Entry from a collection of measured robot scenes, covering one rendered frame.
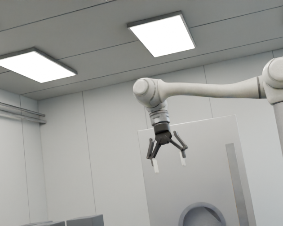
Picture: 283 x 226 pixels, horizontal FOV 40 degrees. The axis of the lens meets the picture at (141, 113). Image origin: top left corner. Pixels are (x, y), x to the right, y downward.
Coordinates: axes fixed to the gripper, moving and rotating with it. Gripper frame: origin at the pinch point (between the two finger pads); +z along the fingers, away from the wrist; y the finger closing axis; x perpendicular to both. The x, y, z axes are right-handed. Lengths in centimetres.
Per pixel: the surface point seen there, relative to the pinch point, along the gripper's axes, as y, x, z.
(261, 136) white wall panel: -27, 477, -90
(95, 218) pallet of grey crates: -239, 287, -8
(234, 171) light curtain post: 4, 103, -3
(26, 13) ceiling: -165, 109, -211
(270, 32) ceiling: 40, 381, -215
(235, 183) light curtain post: 2, 104, 4
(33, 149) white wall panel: -405, 366, -159
